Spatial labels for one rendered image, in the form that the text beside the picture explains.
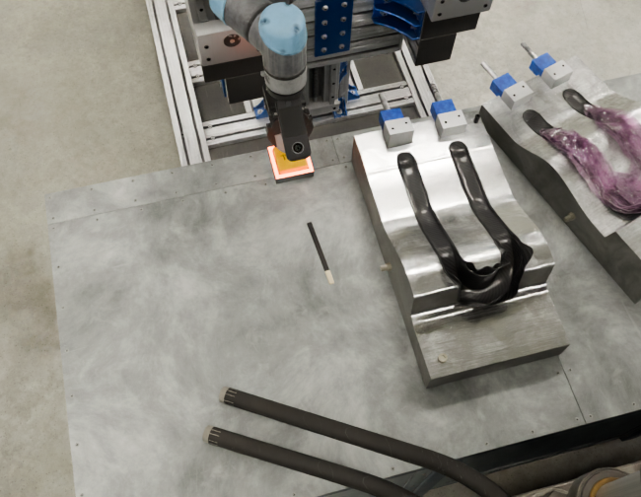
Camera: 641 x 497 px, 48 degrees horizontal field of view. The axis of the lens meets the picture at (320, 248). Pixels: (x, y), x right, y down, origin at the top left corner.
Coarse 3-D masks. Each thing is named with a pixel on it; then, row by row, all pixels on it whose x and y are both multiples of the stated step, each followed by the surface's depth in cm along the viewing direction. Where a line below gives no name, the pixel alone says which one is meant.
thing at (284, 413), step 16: (224, 400) 125; (240, 400) 124; (256, 400) 123; (272, 400) 123; (272, 416) 122; (288, 416) 120; (304, 416) 120; (320, 416) 120; (320, 432) 118; (336, 432) 117; (352, 432) 117; (368, 432) 116; (368, 448) 116; (384, 448) 114; (400, 448) 114; (416, 448) 114; (416, 464) 113
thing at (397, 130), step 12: (384, 96) 146; (384, 108) 145; (396, 108) 143; (384, 120) 141; (396, 120) 140; (408, 120) 140; (384, 132) 141; (396, 132) 138; (408, 132) 138; (396, 144) 141
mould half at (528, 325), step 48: (384, 144) 141; (432, 144) 141; (480, 144) 141; (384, 192) 137; (432, 192) 137; (384, 240) 136; (480, 240) 128; (528, 240) 127; (432, 288) 123; (528, 288) 130; (432, 336) 127; (480, 336) 127; (528, 336) 127; (432, 384) 127
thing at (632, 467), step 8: (632, 464) 125; (640, 464) 125; (632, 472) 124; (568, 480) 124; (544, 488) 123; (560, 488) 123; (568, 488) 123; (512, 496) 123; (520, 496) 122; (528, 496) 122
